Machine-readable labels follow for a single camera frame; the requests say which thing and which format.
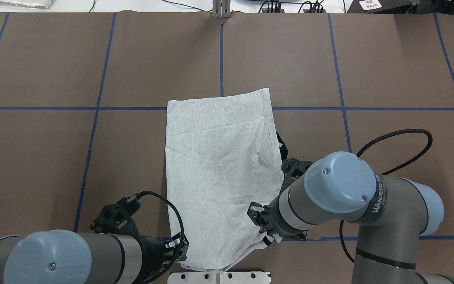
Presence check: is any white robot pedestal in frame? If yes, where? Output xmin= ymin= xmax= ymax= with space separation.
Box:
xmin=167 ymin=271 xmax=272 ymax=284

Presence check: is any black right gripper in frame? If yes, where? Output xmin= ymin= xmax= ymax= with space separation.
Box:
xmin=247 ymin=158 xmax=313 ymax=241

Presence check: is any aluminium frame post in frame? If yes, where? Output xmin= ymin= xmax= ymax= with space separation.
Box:
xmin=211 ymin=0 xmax=232 ymax=18

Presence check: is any grey t-shirt with cartoon print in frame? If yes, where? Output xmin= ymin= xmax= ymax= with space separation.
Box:
xmin=165 ymin=88 xmax=284 ymax=273

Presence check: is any clear plastic bag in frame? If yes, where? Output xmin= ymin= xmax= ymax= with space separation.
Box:
xmin=0 ymin=0 xmax=54 ymax=9

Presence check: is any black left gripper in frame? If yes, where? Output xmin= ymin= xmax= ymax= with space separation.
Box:
xmin=90 ymin=191 xmax=189 ymax=284

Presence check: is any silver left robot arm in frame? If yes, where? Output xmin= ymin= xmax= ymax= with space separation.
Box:
xmin=0 ymin=191 xmax=189 ymax=284

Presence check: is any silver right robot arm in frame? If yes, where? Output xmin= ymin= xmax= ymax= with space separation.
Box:
xmin=247 ymin=151 xmax=454 ymax=284

